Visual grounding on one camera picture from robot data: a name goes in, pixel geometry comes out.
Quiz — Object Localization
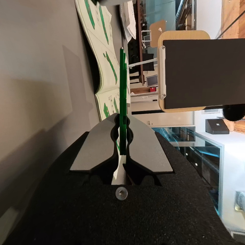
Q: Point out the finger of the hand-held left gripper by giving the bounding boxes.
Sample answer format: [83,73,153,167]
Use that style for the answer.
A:
[100,0,133,6]

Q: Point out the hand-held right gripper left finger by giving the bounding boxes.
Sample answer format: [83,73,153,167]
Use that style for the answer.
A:
[69,113,120,185]

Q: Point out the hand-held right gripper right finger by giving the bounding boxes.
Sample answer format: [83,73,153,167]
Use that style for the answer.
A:
[123,114,174,186]

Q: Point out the green brick plate assembly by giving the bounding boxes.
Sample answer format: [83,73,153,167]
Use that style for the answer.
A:
[119,47,128,156]

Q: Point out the grey desk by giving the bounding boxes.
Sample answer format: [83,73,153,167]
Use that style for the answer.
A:
[0,0,127,232]

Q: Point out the black desk divider panel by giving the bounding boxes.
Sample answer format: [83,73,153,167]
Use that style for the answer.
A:
[157,30,245,113]

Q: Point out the white paper sheets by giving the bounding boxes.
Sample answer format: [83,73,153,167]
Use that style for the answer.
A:
[120,0,137,40]

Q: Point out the open instruction booklet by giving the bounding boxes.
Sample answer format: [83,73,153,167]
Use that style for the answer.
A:
[74,0,131,121]

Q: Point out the dark wooden table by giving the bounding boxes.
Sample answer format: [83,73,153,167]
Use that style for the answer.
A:
[136,0,145,86]

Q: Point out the light wooden divider panel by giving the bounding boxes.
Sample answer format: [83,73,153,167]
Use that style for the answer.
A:
[149,20,166,48]

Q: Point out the black chair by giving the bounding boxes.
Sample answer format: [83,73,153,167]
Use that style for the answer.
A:
[143,53,155,71]

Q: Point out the small grey monitor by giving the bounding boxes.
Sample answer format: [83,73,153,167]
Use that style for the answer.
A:
[146,75,159,87]

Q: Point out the black speaker box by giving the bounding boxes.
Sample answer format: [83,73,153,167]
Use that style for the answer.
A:
[205,118,230,135]

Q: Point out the black fuzzy object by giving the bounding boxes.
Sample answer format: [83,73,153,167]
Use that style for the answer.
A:
[222,104,245,121]

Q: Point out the metal door lock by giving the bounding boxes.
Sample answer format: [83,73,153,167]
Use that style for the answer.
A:
[234,190,245,212]

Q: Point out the white divider bracket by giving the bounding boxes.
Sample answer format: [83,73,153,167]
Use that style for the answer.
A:
[128,58,159,69]

